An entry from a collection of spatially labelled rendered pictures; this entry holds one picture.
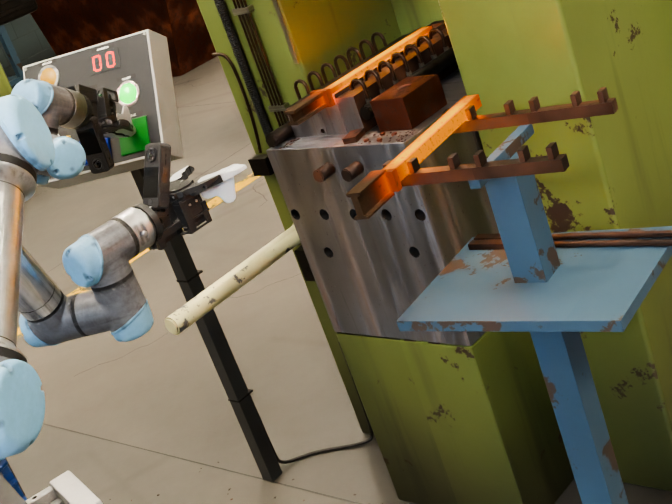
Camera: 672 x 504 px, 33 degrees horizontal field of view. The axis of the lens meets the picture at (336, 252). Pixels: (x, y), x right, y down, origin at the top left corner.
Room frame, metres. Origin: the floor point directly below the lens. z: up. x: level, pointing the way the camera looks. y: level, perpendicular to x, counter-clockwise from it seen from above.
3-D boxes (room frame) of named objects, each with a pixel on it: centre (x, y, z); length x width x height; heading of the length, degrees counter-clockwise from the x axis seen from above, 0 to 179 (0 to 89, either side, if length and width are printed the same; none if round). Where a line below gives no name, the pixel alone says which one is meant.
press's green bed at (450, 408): (2.30, -0.27, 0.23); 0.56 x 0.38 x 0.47; 131
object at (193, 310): (2.40, 0.23, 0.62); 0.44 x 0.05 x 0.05; 131
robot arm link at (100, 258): (1.78, 0.37, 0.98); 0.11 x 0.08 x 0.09; 131
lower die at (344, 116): (2.34, -0.23, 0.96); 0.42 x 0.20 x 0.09; 131
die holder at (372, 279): (2.30, -0.27, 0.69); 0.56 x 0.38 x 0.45; 131
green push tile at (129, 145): (2.41, 0.32, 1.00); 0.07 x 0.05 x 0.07; 66
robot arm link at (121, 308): (1.79, 0.38, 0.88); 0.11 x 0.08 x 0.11; 75
